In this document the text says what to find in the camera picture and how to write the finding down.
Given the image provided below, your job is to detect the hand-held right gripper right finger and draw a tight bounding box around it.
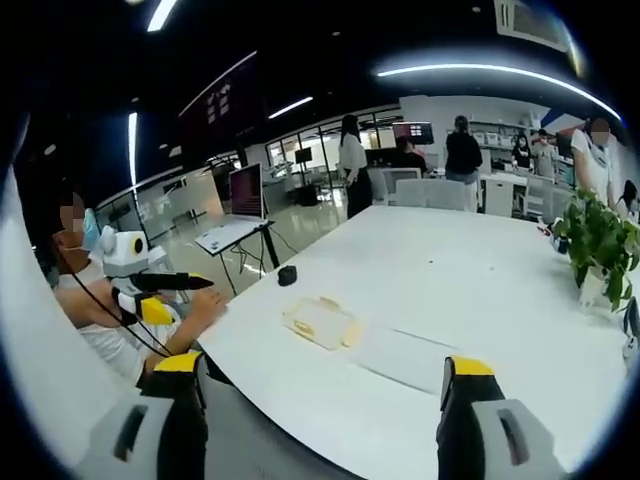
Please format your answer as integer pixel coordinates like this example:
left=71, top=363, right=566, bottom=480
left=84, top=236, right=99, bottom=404
left=434, top=354, right=569, bottom=480

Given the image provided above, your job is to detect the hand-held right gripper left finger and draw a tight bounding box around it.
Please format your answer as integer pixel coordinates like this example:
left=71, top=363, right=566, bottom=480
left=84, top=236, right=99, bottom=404
left=74, top=349, right=209, bottom=480

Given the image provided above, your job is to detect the clear plastic food container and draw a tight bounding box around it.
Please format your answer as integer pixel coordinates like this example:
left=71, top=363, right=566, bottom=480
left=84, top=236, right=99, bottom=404
left=280, top=294, right=367, bottom=352

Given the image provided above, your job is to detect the person's left hand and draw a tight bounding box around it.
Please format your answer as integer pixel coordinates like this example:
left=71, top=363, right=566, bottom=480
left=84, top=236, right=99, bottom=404
left=186, top=288, right=229, bottom=322

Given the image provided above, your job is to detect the blue face mask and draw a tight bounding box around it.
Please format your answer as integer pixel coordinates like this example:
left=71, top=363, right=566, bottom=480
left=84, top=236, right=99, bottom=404
left=81, top=208, right=104, bottom=254

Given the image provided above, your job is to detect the person's body in white shirt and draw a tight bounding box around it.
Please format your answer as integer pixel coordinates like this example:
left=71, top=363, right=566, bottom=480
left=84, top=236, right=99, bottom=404
left=49, top=219, right=174, bottom=387

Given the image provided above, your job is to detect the long ceiling light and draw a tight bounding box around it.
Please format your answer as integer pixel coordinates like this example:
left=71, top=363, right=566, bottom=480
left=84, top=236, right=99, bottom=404
left=375, top=63, right=622, bottom=121
left=268, top=96, right=315, bottom=120
left=127, top=111, right=139, bottom=187
left=146, top=0, right=179, bottom=33

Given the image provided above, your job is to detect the white open laptop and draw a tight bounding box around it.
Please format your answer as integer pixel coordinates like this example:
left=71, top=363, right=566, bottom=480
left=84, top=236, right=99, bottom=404
left=194, top=161, right=275, bottom=254

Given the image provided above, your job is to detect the monitor on floor stand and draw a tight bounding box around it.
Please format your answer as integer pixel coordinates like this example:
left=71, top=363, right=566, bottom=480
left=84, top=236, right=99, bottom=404
left=294, top=146, right=314, bottom=202

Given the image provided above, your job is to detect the dark hanging screen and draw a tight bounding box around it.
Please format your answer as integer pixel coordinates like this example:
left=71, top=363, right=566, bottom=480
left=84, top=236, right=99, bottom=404
left=177, top=49, right=260, bottom=151

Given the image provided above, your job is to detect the green potted plant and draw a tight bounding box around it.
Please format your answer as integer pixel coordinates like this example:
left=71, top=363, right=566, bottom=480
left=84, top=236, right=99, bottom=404
left=552, top=187, right=640, bottom=314

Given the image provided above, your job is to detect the white office chair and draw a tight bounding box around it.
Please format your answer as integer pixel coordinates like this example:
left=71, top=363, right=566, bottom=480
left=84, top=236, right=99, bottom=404
left=394, top=178, right=479, bottom=212
left=381, top=167, right=424, bottom=206

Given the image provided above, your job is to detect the ceiling air vent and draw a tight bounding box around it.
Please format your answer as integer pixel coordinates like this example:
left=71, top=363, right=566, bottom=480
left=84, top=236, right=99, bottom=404
left=493, top=0, right=574, bottom=52

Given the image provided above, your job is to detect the black cable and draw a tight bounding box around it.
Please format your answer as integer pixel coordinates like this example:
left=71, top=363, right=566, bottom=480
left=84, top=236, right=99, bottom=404
left=62, top=243, right=174, bottom=359

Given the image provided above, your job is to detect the wall monitor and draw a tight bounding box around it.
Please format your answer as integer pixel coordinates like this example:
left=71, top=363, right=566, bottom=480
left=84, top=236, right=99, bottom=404
left=392, top=122, right=435, bottom=147

